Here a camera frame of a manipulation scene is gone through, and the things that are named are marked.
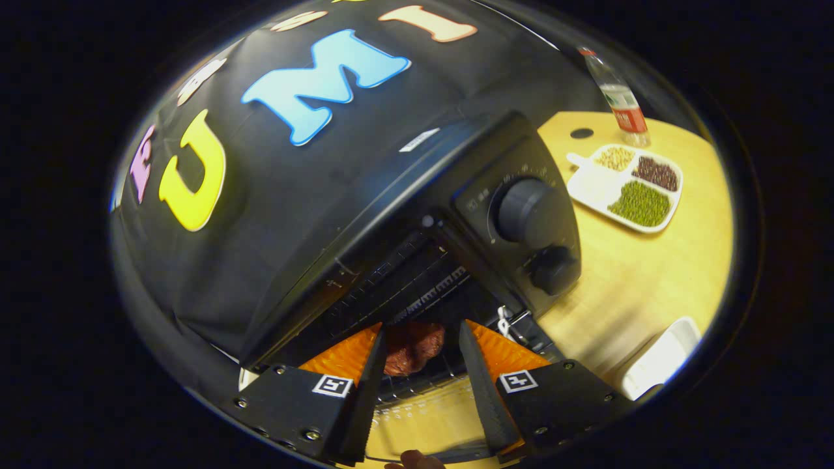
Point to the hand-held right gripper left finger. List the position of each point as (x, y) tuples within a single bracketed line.
[(368, 404)]

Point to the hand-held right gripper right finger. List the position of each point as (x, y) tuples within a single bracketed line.
[(482, 391)]

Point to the red meat piece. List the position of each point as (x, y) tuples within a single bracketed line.
[(410, 348)]

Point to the black electric oven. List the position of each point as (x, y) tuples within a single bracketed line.
[(417, 195)]

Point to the metal oven rack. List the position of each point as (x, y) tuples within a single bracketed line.
[(423, 384)]

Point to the white rectangular tray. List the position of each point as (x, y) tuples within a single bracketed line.
[(661, 358)]

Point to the white divided plate of beans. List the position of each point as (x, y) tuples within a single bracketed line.
[(625, 185)]

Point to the black round lid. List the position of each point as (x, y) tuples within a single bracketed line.
[(582, 133)]

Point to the plastic water bottle red label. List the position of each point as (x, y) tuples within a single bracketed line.
[(622, 104)]

